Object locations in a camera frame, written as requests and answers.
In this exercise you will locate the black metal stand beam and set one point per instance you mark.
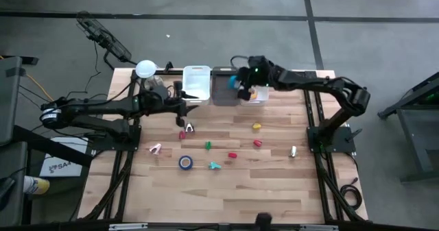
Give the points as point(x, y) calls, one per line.
point(51, 145)

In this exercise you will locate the teal staple remover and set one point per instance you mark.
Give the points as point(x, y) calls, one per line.
point(214, 166)

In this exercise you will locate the white mushroom lamp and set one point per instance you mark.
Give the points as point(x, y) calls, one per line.
point(145, 69)

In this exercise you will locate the white plastic bin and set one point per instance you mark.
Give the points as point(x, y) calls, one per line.
point(262, 99)
point(197, 83)

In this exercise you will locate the grey plastic bin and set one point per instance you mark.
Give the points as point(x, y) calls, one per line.
point(223, 90)

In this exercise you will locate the black aluminium table frame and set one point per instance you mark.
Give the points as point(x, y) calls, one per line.
point(192, 227)

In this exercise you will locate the black side table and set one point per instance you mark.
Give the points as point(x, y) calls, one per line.
point(416, 138)

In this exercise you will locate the pink staple remover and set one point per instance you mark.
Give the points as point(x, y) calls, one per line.
point(155, 149)

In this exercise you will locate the green mini stapler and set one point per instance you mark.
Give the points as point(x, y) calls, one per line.
point(208, 145)

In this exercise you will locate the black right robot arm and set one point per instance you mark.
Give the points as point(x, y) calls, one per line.
point(315, 82)

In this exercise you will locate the yellow and white spray can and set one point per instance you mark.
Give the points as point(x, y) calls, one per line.
point(36, 185)

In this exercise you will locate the black staple remover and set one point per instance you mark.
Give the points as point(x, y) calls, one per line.
point(189, 128)

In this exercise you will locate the white printed box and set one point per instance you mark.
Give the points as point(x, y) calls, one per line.
point(65, 162)

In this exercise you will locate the yellow mini stapler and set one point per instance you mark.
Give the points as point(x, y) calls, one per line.
point(256, 126)

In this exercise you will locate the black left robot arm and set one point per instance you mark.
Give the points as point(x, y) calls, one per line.
point(103, 106)

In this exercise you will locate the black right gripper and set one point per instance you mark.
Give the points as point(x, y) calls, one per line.
point(259, 73)

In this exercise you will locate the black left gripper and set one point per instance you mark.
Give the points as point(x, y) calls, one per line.
point(173, 102)

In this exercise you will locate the blue tape roll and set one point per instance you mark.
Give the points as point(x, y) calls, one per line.
point(233, 82)
point(179, 163)

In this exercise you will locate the small black camera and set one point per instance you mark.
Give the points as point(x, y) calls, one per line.
point(263, 220)

